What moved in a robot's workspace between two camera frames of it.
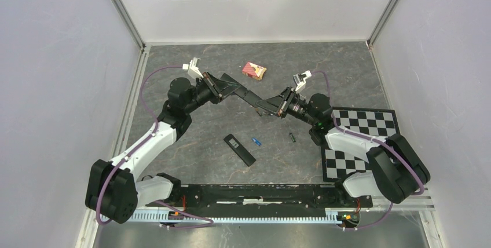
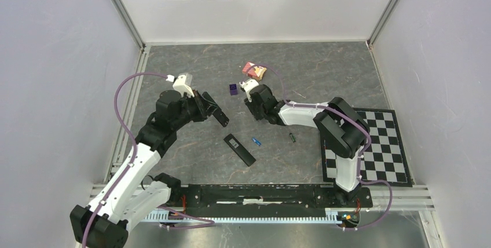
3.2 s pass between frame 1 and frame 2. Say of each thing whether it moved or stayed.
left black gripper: moved
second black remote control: stayed
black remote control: moved
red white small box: stayed
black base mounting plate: stayed
